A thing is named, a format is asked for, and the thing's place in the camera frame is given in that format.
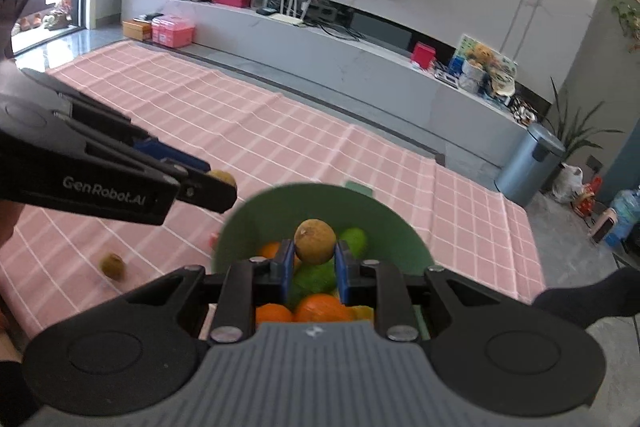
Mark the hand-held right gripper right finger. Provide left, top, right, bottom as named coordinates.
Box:
left=334, top=239, right=501, bottom=342

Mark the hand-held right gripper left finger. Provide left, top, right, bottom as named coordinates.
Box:
left=125, top=238, right=297, bottom=344

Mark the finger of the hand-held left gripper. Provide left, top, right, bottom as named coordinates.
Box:
left=165, top=159, right=239, bottom=214
left=22, top=67, right=212, bottom=174

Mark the small brown longan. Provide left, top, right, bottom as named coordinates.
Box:
left=207, top=169, right=237, bottom=190
left=99, top=253, right=126, bottom=281
left=293, top=218, right=337, bottom=266

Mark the green cucumber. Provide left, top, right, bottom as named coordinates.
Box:
left=289, top=227, right=369, bottom=308

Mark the green colander bowl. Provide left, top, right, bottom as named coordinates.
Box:
left=211, top=182, right=433, bottom=340

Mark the pink checked tablecloth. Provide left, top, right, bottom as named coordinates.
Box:
left=0, top=41, right=546, bottom=343

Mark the pink plastic storage box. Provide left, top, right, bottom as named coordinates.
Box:
left=151, top=14, right=196, bottom=48

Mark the cardboard box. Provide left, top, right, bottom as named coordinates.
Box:
left=122, top=18, right=153, bottom=42

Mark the white router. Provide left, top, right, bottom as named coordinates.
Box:
left=276, top=0, right=314, bottom=28

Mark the grey television cabinet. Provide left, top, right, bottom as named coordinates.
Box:
left=122, top=0, right=546, bottom=168

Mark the grey pedal trash can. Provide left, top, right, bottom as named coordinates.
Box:
left=495, top=123, right=567, bottom=208

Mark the red box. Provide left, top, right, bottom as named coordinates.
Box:
left=411, top=42, right=436, bottom=70

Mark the white plastic bag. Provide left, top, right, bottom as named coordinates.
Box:
left=552, top=164, right=585, bottom=202

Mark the brown teddy bear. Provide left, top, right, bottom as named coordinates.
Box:
left=467, top=44, right=497, bottom=94

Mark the person's foot in black sock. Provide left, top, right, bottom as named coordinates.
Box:
left=532, top=267, right=640, bottom=325

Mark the red gift package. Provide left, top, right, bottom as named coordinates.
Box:
left=574, top=177, right=604, bottom=218

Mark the printed picture board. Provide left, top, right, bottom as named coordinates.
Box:
left=452, top=34, right=519, bottom=98

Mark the small white heater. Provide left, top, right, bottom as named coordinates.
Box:
left=590, top=207, right=621, bottom=246

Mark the snake plant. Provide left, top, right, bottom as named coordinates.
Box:
left=542, top=77, right=625, bottom=158

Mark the blue water jug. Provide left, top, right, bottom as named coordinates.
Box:
left=607, top=187, right=640, bottom=253

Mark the leafy green potted plant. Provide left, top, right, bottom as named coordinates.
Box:
left=609, top=0, right=640, bottom=52

